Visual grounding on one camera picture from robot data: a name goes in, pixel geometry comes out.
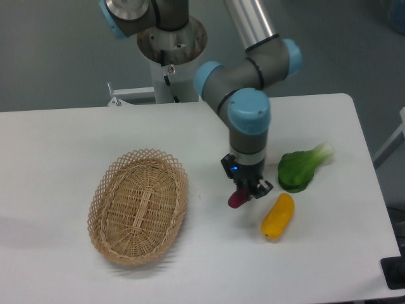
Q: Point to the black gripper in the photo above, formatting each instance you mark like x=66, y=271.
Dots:
x=252, y=175

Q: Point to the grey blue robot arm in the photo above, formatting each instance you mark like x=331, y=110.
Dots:
x=237, y=93

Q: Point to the green bok choy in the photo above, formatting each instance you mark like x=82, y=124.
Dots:
x=297, y=169

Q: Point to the yellow mango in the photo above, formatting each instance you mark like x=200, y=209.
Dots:
x=278, y=218

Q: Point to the woven wicker basket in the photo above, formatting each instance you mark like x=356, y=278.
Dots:
x=138, y=207

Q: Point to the black device at table edge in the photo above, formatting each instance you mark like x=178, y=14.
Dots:
x=393, y=270

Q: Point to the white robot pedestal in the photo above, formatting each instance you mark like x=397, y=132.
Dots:
x=173, y=60

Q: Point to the white metal base frame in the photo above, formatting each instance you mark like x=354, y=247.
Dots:
x=133, y=96

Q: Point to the white frame at right edge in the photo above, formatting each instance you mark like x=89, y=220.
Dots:
x=390, y=145

